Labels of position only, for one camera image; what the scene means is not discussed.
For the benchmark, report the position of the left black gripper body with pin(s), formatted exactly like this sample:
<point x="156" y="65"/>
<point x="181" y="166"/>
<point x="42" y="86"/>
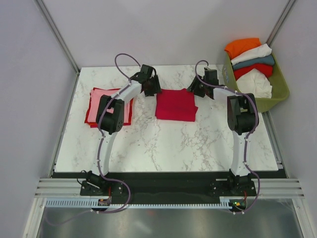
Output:
<point x="154" y="87"/>

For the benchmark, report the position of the crumpled white shirt in bin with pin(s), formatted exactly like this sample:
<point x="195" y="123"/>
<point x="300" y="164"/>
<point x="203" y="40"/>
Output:
<point x="256" y="83"/>

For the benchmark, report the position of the left aluminium frame post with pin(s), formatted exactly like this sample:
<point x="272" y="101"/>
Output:
<point x="58" y="36"/>

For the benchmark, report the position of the pink t shirt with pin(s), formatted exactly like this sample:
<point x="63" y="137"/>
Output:
<point x="94" y="104"/>

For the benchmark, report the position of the crimson red t shirt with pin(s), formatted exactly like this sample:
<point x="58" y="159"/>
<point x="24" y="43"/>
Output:
<point x="177" y="105"/>

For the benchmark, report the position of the white slotted cable duct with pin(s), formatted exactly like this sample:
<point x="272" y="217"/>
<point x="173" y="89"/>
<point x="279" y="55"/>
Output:
<point x="98" y="203"/>

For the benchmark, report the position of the white folded shirt in bin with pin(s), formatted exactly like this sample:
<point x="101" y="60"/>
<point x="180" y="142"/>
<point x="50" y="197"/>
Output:
<point x="258" y="52"/>

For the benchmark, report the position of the orange t shirt in bin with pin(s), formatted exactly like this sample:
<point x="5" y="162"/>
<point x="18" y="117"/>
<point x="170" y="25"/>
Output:
<point x="237" y="47"/>

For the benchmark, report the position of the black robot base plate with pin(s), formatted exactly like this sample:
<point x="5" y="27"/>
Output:
<point x="173" y="187"/>

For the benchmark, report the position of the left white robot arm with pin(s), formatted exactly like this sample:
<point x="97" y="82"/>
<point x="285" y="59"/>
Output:
<point x="110" y="115"/>

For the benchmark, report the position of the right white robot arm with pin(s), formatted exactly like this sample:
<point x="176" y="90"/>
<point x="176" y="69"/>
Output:
<point x="242" y="115"/>

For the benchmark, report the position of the teal shirt in bin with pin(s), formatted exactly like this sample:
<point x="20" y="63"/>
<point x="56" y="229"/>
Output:
<point x="268" y="60"/>

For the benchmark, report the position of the right aluminium frame post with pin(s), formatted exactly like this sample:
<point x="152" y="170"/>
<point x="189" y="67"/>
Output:
<point x="281" y="20"/>

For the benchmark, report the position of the olive green plastic bin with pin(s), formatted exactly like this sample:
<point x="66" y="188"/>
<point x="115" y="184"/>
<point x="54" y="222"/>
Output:
<point x="280" y="90"/>

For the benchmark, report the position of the aluminium frame post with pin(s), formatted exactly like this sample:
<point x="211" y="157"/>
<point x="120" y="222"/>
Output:
<point x="58" y="36"/>
<point x="281" y="20"/>

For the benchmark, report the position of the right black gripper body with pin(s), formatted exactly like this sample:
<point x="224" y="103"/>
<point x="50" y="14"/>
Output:
<point x="198" y="90"/>

